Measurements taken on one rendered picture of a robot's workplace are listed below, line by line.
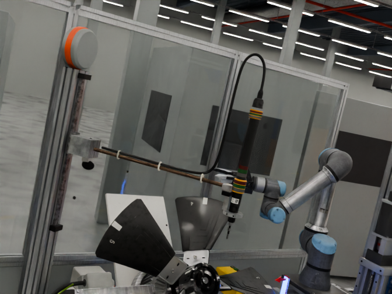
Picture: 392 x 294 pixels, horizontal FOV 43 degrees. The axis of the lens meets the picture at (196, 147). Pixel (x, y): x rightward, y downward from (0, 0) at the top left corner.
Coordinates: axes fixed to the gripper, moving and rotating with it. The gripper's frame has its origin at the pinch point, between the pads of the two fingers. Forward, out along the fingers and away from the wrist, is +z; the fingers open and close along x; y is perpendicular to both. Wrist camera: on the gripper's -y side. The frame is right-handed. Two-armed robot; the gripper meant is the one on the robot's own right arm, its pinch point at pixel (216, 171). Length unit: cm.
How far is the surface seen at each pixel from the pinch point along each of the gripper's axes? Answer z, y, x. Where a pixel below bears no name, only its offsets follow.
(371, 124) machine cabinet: -210, 2, 307
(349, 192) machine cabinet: -204, 81, 294
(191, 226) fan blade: 14, 4, -61
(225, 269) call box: -9.9, 34.8, -29.4
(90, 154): 55, -11, -47
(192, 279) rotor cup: 13, 11, -85
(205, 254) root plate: 8, 9, -72
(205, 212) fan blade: 9, -1, -57
